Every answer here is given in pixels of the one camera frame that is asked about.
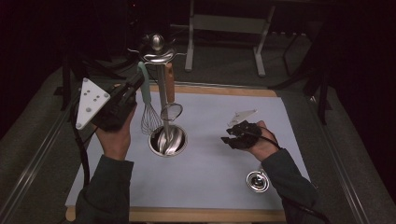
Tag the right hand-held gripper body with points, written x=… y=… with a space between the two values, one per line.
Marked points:
x=249 y=135

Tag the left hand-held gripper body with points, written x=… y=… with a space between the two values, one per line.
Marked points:
x=112 y=109

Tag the steel utensil stand with hooks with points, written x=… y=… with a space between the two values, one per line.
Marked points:
x=162 y=96

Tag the person's right hand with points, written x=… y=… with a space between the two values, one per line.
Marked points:
x=266 y=147

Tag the person's left hand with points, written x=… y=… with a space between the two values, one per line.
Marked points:
x=116 y=143

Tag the pale table sheet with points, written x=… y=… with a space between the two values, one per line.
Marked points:
x=218 y=112

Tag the metal floor rail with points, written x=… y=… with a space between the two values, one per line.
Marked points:
x=34 y=168
x=342 y=168

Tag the grey metal frame stand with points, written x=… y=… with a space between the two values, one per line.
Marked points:
x=229 y=24

